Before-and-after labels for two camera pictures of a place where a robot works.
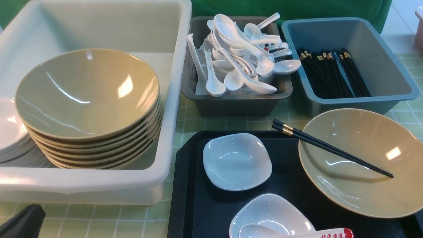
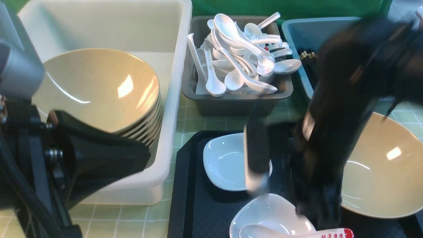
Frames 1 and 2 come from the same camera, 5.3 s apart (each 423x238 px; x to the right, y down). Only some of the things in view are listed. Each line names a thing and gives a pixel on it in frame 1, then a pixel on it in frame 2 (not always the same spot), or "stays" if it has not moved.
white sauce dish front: x=272 y=210 stays
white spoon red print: x=259 y=231 stays
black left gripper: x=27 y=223 -> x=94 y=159
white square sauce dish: x=236 y=161 stays
